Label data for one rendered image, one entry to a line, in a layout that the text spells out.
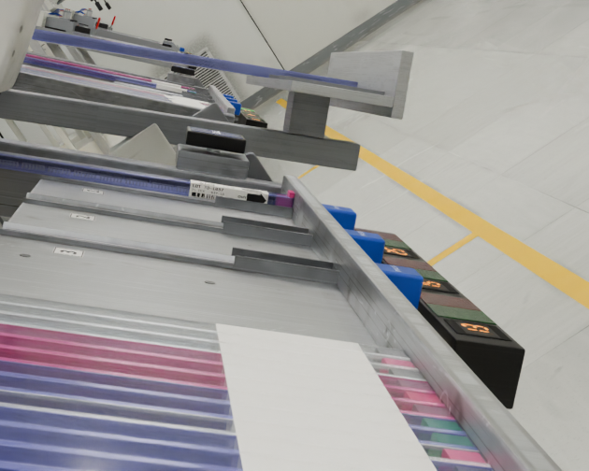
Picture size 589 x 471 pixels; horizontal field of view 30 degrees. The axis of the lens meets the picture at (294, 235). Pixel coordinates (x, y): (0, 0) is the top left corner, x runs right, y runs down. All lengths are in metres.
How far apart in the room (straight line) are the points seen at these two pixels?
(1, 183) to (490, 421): 0.64
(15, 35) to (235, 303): 0.32
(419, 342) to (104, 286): 0.17
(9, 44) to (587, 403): 1.34
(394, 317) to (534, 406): 1.51
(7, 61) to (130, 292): 0.31
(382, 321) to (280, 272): 0.13
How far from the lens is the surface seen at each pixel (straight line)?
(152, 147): 1.17
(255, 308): 0.53
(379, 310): 0.52
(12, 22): 0.79
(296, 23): 8.39
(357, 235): 0.74
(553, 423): 1.91
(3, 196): 0.93
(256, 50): 8.36
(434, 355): 0.42
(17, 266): 0.55
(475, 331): 0.62
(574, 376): 2.01
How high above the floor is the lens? 0.89
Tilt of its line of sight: 13 degrees down
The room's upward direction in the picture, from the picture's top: 33 degrees counter-clockwise
